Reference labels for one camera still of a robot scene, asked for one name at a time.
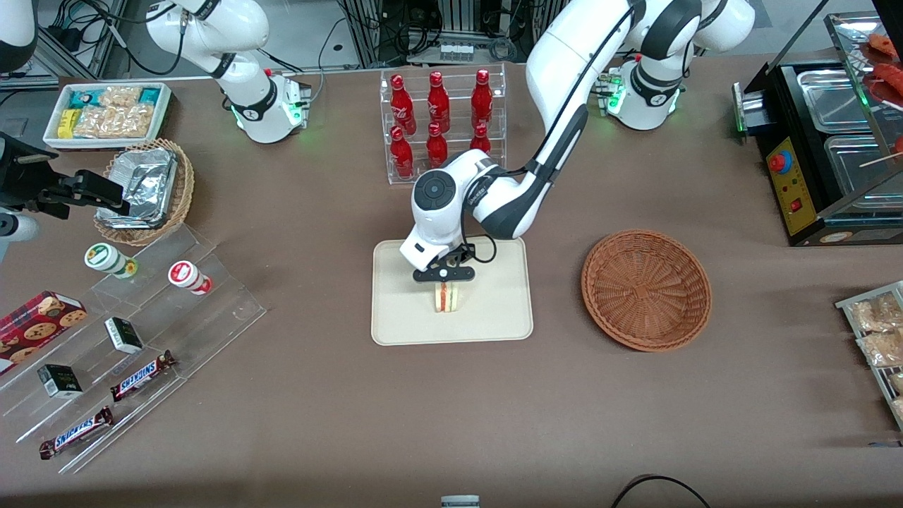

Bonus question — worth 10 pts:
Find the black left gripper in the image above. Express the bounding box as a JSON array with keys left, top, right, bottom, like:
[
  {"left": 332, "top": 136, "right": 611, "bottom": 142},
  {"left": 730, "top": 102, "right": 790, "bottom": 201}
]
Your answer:
[{"left": 412, "top": 245, "right": 476, "bottom": 297}]

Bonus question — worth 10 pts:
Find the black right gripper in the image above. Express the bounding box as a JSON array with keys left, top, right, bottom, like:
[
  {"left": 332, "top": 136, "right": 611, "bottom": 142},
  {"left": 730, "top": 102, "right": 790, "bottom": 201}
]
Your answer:
[{"left": 0, "top": 134, "right": 132, "bottom": 220}]

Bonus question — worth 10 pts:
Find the triangle sandwich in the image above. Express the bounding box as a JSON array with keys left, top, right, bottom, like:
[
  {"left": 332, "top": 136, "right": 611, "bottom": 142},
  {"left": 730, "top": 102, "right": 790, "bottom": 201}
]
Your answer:
[{"left": 432, "top": 280, "right": 464, "bottom": 314}]

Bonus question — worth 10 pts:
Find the cream plastic tray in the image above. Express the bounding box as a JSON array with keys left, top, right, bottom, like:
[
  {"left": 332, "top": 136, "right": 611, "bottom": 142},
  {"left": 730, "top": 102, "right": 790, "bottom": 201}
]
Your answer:
[{"left": 370, "top": 234, "right": 535, "bottom": 347}]

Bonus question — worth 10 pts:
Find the wicker basket with foil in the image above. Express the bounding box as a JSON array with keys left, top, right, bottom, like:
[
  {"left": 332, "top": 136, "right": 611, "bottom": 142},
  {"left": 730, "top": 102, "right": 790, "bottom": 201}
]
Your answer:
[{"left": 93, "top": 138, "right": 195, "bottom": 247}]

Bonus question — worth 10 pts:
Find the round brown wicker basket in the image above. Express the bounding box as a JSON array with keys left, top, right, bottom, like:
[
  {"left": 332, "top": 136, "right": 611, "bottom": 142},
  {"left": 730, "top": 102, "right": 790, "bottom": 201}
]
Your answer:
[{"left": 581, "top": 229, "right": 713, "bottom": 353}]

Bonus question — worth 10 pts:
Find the metal tray with snacks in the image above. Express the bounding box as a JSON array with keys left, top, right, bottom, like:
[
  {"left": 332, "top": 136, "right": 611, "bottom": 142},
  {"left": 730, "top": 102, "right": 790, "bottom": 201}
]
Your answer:
[{"left": 835, "top": 280, "right": 903, "bottom": 433}]

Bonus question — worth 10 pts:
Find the white rectangular snack bin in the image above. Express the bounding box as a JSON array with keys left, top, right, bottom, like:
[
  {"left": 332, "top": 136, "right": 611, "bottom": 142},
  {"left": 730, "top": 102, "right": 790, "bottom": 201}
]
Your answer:
[{"left": 42, "top": 82, "right": 174, "bottom": 151}]

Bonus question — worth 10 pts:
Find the green lid cup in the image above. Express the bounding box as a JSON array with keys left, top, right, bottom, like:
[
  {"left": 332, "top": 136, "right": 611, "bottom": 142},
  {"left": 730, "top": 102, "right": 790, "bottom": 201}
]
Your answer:
[{"left": 84, "top": 242, "right": 139, "bottom": 280}]

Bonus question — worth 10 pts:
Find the silver foil container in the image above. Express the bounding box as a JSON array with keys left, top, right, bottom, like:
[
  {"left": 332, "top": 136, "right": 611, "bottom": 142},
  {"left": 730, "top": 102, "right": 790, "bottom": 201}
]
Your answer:
[{"left": 96, "top": 147, "right": 178, "bottom": 229}]

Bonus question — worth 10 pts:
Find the large clear cracker bag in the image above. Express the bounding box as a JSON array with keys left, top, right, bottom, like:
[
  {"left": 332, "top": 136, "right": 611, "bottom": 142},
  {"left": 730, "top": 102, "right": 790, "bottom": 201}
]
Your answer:
[{"left": 73, "top": 105, "right": 154, "bottom": 140}]

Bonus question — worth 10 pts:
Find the small clear cracker bag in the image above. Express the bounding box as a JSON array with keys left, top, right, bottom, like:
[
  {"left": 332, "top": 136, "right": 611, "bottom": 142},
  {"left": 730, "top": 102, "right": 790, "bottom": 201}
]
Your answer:
[{"left": 98, "top": 85, "right": 143, "bottom": 109}]

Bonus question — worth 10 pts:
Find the red cookie box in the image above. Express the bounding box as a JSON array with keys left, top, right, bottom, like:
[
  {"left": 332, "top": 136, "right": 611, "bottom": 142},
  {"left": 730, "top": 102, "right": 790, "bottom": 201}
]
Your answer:
[{"left": 0, "top": 290, "right": 88, "bottom": 375}]

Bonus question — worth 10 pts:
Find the red lid cup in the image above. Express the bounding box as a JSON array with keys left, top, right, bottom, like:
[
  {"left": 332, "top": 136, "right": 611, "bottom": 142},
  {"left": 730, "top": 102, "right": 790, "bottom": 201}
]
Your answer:
[{"left": 167, "top": 260, "right": 213, "bottom": 296}]

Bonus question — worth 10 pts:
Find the small black box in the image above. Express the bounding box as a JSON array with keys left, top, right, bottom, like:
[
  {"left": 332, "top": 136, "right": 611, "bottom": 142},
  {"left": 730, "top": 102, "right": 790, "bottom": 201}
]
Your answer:
[
  {"left": 37, "top": 363, "right": 84, "bottom": 400},
  {"left": 104, "top": 316, "right": 145, "bottom": 355}
]

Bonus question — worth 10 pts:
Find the clear acrylic bottle rack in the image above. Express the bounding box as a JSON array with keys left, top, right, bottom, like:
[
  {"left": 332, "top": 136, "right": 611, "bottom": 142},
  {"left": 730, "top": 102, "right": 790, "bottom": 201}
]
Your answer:
[{"left": 379, "top": 63, "right": 508, "bottom": 186}]

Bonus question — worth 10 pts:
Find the clear acrylic stepped stand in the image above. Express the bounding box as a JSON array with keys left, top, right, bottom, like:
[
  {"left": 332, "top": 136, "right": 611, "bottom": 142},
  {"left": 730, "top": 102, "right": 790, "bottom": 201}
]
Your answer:
[{"left": 0, "top": 224, "right": 268, "bottom": 476}]

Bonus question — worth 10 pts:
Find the Snickers chocolate bar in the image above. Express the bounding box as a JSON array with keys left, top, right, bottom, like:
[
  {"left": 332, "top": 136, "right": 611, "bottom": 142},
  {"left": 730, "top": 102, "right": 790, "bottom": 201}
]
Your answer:
[
  {"left": 38, "top": 406, "right": 115, "bottom": 461},
  {"left": 109, "top": 350, "right": 178, "bottom": 404}
]

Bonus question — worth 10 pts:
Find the black hot food display case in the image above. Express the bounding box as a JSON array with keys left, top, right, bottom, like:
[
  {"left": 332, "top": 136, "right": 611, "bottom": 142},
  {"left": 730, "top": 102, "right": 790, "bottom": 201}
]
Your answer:
[{"left": 732, "top": 0, "right": 903, "bottom": 248}]

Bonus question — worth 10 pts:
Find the steel food pan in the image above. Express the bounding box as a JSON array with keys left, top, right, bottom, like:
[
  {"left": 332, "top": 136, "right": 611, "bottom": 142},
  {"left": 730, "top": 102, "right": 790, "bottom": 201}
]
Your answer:
[
  {"left": 823, "top": 133, "right": 903, "bottom": 214},
  {"left": 796, "top": 68, "right": 877, "bottom": 133}
]

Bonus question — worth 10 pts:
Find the red fried food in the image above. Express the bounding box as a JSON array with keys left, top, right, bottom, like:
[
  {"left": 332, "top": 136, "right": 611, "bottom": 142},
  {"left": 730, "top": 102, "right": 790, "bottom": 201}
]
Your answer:
[{"left": 862, "top": 32, "right": 903, "bottom": 108}]

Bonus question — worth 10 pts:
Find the aluminium frame rack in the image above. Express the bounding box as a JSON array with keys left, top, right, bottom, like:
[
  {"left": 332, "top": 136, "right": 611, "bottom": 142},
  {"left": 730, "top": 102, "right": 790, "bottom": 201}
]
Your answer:
[{"left": 339, "top": 0, "right": 574, "bottom": 68}]

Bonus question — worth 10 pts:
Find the black looped cable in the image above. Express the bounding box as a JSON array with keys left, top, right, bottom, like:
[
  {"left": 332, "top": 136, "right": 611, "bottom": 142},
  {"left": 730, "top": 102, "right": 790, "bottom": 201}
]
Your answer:
[{"left": 610, "top": 474, "right": 714, "bottom": 508}]

